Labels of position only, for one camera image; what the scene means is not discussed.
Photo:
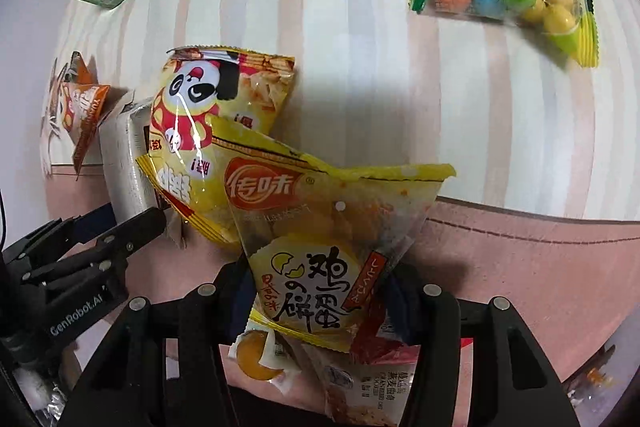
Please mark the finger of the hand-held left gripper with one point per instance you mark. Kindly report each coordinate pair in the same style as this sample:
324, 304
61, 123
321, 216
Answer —
135, 229
85, 222

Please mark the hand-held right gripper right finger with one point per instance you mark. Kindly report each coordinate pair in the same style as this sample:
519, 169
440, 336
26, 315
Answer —
405, 307

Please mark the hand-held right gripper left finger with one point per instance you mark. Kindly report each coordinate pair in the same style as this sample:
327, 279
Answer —
200, 322

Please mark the yellow egg biscuit packet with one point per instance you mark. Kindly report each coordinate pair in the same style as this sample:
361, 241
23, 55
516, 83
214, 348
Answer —
325, 232

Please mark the yellow panda snack packet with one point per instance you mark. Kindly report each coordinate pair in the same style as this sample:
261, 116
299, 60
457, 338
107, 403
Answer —
200, 107

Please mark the red snack packet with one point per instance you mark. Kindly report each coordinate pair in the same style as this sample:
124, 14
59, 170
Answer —
385, 342

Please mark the clear braised egg packet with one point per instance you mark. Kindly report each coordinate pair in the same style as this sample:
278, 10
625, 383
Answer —
255, 354

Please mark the oat cookie packet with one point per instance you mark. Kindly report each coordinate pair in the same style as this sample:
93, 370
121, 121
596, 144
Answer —
365, 392

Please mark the orange and white snack packet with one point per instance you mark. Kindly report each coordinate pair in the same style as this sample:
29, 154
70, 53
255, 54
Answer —
82, 117

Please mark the striped blanket with cat print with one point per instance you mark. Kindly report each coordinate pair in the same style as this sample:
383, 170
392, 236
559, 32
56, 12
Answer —
350, 57

